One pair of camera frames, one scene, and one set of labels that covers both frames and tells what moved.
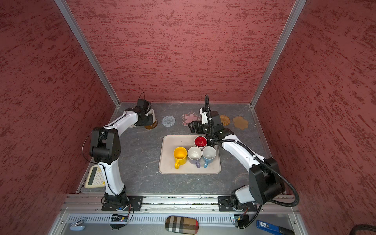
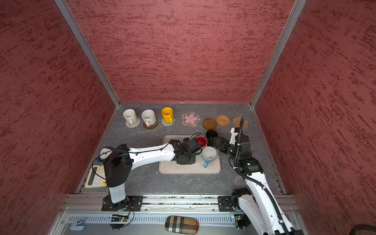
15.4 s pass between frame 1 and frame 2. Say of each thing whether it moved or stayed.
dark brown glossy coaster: stayed
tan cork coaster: stayed
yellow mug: moved
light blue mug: stayed
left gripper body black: moved
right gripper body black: moved
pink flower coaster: stayed
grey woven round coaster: stayed
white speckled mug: stayed
